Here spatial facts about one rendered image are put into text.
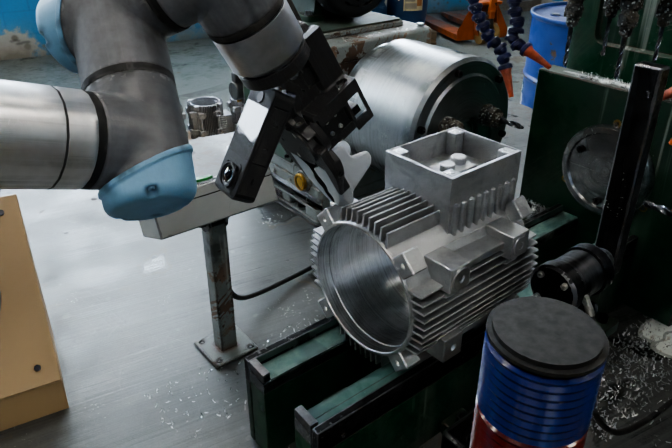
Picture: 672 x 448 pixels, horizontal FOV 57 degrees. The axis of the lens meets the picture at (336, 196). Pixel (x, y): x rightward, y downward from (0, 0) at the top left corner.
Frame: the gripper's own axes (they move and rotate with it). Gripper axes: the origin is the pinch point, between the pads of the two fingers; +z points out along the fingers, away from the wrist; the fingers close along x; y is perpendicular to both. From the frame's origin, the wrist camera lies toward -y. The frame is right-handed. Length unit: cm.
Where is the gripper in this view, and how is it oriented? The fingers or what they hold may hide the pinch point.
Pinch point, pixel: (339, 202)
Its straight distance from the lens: 70.7
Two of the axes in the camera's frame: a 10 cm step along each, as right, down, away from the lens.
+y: 6.8, -6.9, 2.4
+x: -6.2, -3.6, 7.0
